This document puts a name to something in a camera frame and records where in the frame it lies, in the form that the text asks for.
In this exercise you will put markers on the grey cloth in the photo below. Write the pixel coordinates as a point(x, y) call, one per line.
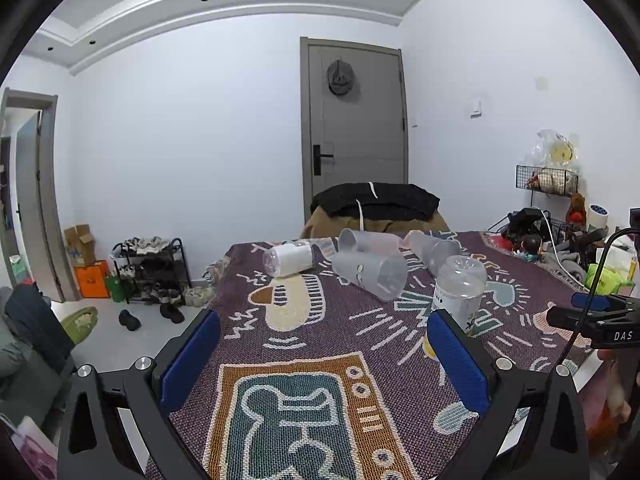
point(565, 261)

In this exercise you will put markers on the printed woven blanket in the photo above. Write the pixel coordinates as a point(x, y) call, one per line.
point(310, 360)

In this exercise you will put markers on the black shoe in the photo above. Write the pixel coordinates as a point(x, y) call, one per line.
point(172, 313)
point(129, 320)

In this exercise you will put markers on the grey hat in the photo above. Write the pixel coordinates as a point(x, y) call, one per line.
point(341, 77)

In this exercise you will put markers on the open grey door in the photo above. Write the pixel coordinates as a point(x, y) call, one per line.
point(35, 200)

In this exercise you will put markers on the brown chair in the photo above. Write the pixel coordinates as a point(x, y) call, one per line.
point(320, 225)

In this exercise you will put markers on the black knitted cloth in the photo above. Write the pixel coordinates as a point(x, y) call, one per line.
point(390, 199)

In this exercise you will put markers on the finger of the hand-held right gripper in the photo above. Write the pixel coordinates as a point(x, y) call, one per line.
point(582, 310)

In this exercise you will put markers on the green slipper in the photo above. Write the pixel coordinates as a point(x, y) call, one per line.
point(80, 324)

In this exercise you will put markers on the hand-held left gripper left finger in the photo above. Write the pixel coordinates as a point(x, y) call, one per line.
point(189, 362)

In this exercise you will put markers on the pink bag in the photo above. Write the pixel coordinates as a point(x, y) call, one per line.
point(30, 451)

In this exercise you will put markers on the clear plastic bag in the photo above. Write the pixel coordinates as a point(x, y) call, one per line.
point(559, 150)

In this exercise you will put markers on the white tape roll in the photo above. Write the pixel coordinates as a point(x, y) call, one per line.
point(597, 216)

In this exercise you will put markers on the white label plastic bottle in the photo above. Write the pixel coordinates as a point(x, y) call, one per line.
point(289, 259)

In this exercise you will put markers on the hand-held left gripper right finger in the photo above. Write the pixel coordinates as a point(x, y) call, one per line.
point(459, 362)

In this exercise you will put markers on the cardboard box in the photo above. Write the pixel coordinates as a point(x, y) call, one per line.
point(80, 246)

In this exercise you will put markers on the orange box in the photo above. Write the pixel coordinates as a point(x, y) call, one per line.
point(91, 281)

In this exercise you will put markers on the small translucent plastic cup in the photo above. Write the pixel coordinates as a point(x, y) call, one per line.
point(325, 248)

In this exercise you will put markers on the brown plush toy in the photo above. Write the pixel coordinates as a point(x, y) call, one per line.
point(577, 207)

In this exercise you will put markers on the yellow cap plastic bottle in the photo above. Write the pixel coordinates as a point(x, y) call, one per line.
point(457, 287)

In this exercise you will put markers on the large translucent plastic cup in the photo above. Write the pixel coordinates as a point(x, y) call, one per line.
point(371, 271)

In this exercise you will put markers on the dark clothing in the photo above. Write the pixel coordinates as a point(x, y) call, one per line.
point(35, 332)

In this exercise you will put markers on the beige shoes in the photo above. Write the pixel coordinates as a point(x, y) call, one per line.
point(197, 295)

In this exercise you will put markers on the small figurine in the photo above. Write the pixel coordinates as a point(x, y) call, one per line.
point(530, 246)

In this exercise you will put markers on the white light switch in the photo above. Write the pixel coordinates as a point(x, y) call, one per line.
point(475, 106)

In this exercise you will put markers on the green bag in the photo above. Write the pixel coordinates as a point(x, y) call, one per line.
point(115, 289)

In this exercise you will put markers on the black bag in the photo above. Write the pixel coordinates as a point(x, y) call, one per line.
point(525, 221)

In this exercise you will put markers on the black shoe rack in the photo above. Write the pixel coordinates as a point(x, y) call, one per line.
point(150, 270)

